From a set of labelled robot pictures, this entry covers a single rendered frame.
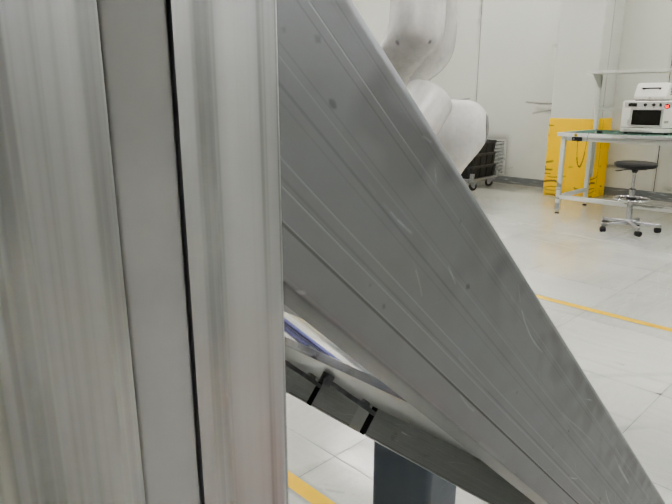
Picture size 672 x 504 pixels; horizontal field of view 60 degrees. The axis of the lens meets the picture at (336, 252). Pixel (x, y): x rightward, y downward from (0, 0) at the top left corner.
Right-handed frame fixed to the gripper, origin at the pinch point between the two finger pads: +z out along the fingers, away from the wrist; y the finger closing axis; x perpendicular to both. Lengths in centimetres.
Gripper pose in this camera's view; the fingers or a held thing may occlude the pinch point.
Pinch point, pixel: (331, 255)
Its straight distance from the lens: 84.7
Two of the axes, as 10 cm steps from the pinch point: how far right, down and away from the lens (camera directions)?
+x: -5.1, -5.5, -6.6
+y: -7.0, -1.8, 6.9
